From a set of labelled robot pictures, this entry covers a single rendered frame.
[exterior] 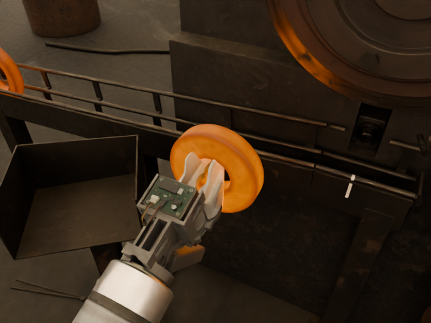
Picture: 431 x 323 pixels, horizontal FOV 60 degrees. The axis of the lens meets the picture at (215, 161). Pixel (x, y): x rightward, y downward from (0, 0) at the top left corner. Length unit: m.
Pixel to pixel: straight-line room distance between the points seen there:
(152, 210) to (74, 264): 1.11
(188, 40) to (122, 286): 0.61
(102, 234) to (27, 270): 0.82
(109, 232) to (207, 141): 0.36
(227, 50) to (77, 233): 0.51
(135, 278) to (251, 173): 0.22
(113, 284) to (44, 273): 1.13
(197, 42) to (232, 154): 0.42
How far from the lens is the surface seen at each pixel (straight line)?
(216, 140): 0.54
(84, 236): 0.84
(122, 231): 0.82
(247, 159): 0.54
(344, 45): 0.57
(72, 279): 1.53
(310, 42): 0.65
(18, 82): 1.31
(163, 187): 0.49
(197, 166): 0.56
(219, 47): 0.87
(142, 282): 0.46
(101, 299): 0.47
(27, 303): 1.54
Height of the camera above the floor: 1.23
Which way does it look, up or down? 41 degrees down
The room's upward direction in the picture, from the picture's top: straight up
